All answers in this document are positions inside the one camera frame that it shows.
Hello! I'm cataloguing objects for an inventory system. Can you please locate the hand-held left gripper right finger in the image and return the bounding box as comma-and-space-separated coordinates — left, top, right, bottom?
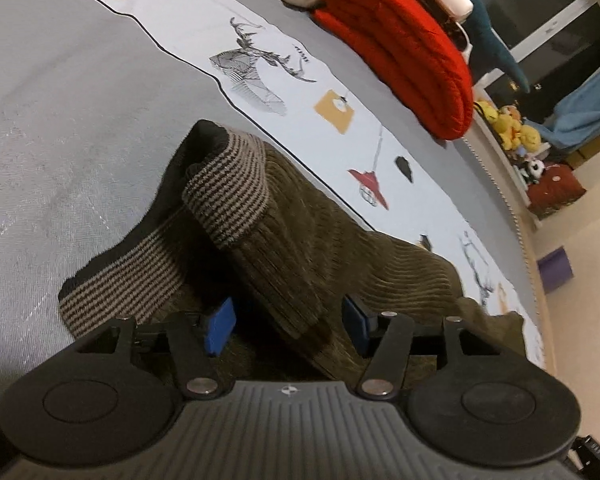
342, 295, 503, 401

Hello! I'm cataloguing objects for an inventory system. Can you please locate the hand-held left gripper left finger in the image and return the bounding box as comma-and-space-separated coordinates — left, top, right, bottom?
72, 297, 238, 401

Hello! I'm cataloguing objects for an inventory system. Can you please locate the dark olive knit sweater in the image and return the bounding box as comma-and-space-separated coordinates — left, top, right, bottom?
60, 120, 528, 386

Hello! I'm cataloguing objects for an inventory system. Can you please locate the purple box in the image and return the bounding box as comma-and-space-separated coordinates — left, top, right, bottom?
537, 249, 576, 292

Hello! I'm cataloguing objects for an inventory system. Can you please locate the panda plush toy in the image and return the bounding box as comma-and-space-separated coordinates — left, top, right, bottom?
520, 159, 546, 183

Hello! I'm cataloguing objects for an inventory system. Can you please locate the dark red cushion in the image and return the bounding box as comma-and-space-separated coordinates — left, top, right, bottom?
527, 164, 587, 211

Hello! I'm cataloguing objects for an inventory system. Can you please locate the yellow plush toy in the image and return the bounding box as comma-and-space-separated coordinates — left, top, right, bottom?
495, 105, 523, 147
517, 125, 542, 153

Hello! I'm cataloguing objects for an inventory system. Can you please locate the grey printed bed sheet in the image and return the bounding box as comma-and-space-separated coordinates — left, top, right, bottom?
0, 0, 548, 411

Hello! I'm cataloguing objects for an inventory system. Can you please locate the red folded blanket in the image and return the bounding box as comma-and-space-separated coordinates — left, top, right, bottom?
312, 0, 476, 141

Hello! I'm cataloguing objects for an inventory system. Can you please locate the teal plush toy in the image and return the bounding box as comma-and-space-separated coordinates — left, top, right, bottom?
435, 0, 531, 95

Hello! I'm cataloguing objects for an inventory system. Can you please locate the blue curtain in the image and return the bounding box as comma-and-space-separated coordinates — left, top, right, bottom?
532, 47, 600, 148

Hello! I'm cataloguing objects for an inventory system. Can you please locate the window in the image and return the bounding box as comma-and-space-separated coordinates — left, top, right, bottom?
475, 0, 600, 126

